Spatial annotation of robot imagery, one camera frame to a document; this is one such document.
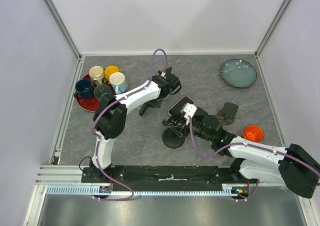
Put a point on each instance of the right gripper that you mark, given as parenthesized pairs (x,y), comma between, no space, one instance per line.
(182,127)

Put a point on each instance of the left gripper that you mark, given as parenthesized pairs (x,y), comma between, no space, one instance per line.
(153,104)

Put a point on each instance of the black round-base phone stand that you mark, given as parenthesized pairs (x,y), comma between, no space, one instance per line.
(173,137)

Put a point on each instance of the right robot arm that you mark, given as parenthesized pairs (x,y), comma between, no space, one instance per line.
(290,166)

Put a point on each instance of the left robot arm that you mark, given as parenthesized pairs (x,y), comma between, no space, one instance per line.
(110,118)

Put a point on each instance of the black folding phone stand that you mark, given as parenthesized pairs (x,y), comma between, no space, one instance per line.
(166,73)

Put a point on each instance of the wooden-base phone stand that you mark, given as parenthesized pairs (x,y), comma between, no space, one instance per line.
(227,114)

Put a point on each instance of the light blue mug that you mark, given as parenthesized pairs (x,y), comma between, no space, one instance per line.
(118,82)

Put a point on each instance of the yellow mug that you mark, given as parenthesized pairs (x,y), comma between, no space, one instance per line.
(108,71)

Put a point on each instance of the dark green glass mug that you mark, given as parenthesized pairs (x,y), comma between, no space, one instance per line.
(100,90)

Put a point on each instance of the cream mug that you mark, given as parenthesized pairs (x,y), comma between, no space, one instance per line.
(96,73)

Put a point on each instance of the dark blue mug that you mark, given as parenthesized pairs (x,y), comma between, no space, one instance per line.
(84,89)

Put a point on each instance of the blue-green ceramic plate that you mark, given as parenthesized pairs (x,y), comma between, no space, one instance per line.
(238,73)

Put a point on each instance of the orange mug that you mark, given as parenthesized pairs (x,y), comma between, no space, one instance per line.
(253,133)

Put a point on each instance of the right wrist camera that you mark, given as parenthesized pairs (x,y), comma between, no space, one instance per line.
(189,110)

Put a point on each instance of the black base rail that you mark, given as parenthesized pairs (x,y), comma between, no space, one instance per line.
(176,178)

